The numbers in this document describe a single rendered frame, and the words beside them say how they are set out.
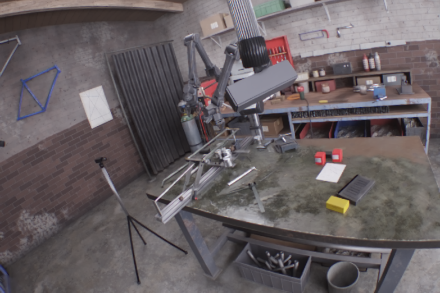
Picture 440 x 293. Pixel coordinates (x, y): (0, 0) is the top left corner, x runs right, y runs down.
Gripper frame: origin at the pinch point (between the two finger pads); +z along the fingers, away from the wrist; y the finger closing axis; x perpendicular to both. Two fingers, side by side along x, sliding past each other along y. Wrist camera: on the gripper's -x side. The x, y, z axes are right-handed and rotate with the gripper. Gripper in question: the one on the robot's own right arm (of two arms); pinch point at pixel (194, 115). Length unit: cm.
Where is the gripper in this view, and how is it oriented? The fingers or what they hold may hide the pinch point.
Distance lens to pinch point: 158.4
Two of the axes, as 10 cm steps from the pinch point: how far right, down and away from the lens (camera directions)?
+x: 4.8, 1.4, 8.7
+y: 8.8, -1.1, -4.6
